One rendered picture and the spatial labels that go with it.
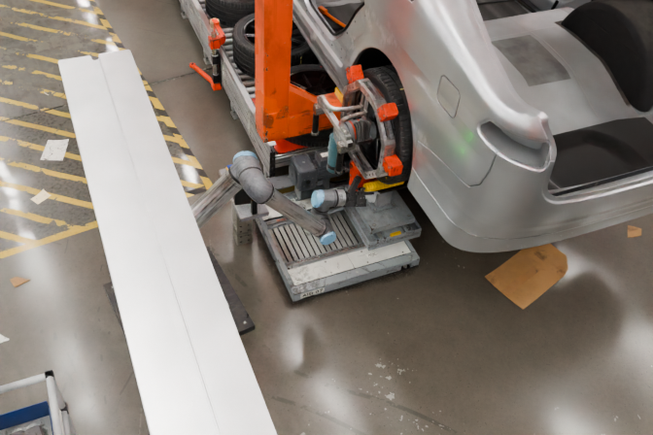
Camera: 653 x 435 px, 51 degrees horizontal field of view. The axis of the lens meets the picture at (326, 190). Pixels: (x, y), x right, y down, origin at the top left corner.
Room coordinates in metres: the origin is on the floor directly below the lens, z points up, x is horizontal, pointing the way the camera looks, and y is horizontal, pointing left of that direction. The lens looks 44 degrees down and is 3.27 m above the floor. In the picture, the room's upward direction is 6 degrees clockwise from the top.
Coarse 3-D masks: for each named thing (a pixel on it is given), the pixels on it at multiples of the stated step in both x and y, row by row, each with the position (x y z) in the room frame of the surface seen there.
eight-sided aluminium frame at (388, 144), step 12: (348, 84) 3.19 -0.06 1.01; (360, 84) 3.07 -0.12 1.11; (372, 84) 3.06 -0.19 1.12; (348, 96) 3.21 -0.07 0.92; (372, 96) 2.96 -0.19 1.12; (384, 132) 2.80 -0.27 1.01; (384, 144) 2.76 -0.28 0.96; (360, 156) 3.06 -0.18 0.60; (384, 156) 2.76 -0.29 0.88; (360, 168) 2.96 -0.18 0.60
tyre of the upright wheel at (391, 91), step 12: (372, 72) 3.14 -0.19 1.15; (384, 72) 3.11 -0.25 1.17; (396, 72) 3.12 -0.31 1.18; (384, 84) 3.01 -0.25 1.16; (396, 84) 3.01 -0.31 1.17; (396, 96) 2.93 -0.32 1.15; (408, 108) 2.89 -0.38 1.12; (396, 120) 2.85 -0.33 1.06; (408, 120) 2.85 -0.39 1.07; (396, 132) 2.83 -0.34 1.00; (408, 132) 2.80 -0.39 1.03; (396, 144) 2.81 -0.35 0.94; (408, 144) 2.78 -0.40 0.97; (408, 156) 2.76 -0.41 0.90; (372, 168) 3.00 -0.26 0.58; (408, 168) 2.77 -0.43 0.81; (384, 180) 2.87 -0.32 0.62; (396, 180) 2.77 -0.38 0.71; (408, 180) 2.85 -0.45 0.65
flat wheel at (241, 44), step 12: (240, 24) 4.55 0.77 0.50; (252, 24) 4.62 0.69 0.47; (240, 36) 4.39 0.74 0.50; (252, 36) 4.44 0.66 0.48; (300, 36) 4.53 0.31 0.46; (240, 48) 4.27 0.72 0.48; (252, 48) 4.25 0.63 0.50; (300, 48) 4.31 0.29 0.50; (240, 60) 4.28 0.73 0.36; (252, 60) 4.20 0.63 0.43; (300, 60) 4.24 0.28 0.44; (312, 60) 4.34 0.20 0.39; (252, 72) 4.21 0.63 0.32
